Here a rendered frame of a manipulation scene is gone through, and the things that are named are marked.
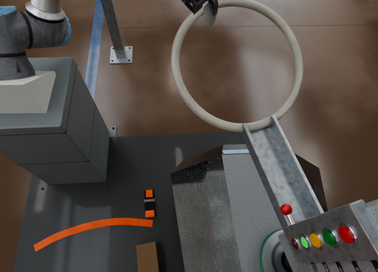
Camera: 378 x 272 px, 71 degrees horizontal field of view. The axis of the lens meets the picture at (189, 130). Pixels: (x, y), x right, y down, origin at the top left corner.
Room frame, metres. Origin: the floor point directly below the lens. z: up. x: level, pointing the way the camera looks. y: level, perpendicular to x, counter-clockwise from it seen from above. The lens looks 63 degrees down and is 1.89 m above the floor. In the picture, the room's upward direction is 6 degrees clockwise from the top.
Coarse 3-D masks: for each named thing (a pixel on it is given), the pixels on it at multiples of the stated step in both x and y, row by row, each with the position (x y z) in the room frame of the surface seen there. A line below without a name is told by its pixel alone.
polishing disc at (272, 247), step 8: (280, 232) 0.15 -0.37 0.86; (272, 240) 0.11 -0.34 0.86; (264, 248) 0.09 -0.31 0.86; (272, 248) 0.09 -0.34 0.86; (280, 248) 0.09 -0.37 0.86; (264, 256) 0.06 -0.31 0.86; (272, 256) 0.06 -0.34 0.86; (280, 256) 0.06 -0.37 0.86; (264, 264) 0.03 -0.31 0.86; (272, 264) 0.04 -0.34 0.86; (280, 264) 0.04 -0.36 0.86
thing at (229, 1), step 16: (224, 0) 0.85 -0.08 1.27; (240, 0) 0.87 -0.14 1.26; (192, 16) 0.77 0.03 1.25; (272, 16) 0.84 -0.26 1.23; (288, 32) 0.80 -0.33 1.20; (176, 48) 0.65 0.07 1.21; (176, 64) 0.60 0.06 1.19; (176, 80) 0.55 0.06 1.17; (288, 96) 0.58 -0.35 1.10; (224, 128) 0.43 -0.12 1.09; (240, 128) 0.44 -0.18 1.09; (256, 128) 0.45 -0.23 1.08
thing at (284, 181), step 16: (272, 128) 0.46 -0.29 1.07; (256, 144) 0.40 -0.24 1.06; (272, 144) 0.40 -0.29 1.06; (288, 144) 0.39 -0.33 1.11; (256, 160) 0.33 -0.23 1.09; (272, 160) 0.34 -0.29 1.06; (288, 160) 0.35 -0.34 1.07; (272, 176) 0.29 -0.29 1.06; (288, 176) 0.29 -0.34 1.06; (304, 176) 0.28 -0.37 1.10; (272, 192) 0.23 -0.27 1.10; (288, 192) 0.24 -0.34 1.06; (304, 192) 0.24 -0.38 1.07; (304, 208) 0.20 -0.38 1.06; (320, 208) 0.19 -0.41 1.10; (288, 224) 0.14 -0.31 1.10
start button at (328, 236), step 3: (324, 231) 0.08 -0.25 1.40; (327, 231) 0.08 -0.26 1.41; (324, 234) 0.07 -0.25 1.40; (327, 234) 0.07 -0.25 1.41; (330, 234) 0.07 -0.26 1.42; (324, 237) 0.07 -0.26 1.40; (327, 237) 0.07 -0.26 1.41; (330, 237) 0.07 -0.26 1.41; (333, 237) 0.07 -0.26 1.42; (327, 240) 0.06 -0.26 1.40; (330, 240) 0.06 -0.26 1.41; (333, 240) 0.06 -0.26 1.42; (327, 243) 0.06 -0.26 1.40; (330, 243) 0.06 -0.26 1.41; (333, 243) 0.06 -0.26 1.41
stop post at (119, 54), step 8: (104, 0) 1.64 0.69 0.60; (112, 0) 1.68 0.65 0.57; (104, 8) 1.64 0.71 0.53; (112, 8) 1.65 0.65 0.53; (112, 16) 1.64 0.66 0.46; (112, 24) 1.64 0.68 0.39; (112, 32) 1.64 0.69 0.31; (120, 32) 1.70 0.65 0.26; (112, 40) 1.64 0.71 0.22; (120, 40) 1.65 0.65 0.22; (112, 48) 1.74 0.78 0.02; (120, 48) 1.64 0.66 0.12; (128, 48) 1.76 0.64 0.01; (112, 56) 1.65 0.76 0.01; (120, 56) 1.64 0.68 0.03; (128, 56) 1.67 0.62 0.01
